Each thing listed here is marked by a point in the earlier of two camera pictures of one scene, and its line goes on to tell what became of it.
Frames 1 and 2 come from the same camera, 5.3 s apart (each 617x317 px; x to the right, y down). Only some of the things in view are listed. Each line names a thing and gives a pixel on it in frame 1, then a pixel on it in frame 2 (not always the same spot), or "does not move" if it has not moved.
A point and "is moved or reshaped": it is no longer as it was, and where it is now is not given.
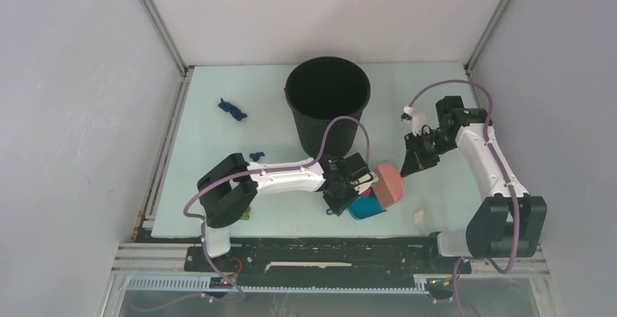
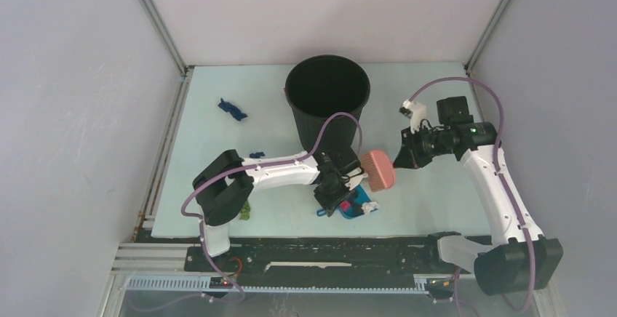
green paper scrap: [246, 215] does not move
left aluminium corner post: [156, 19] does not move
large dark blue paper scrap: [233, 110] does not move
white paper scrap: [420, 219] -> [369, 206]
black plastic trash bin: [321, 89] does not move
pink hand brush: [389, 185] is moved or reshaped
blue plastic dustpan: [363, 206] is moved or reshaped
